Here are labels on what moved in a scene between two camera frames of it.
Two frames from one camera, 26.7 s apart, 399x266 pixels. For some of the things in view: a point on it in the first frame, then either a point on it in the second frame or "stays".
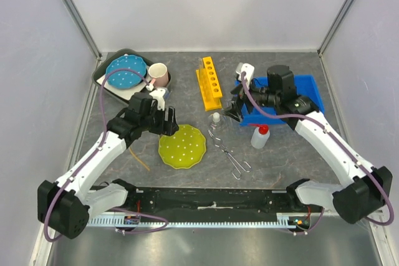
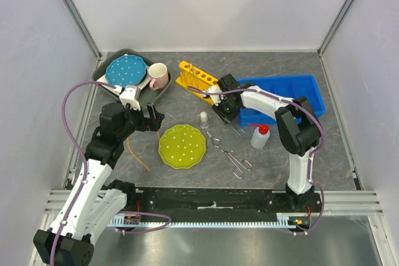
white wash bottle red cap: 260,136 stays
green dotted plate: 183,149 stays
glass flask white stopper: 216,122 -> 203,116
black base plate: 213,202 stays
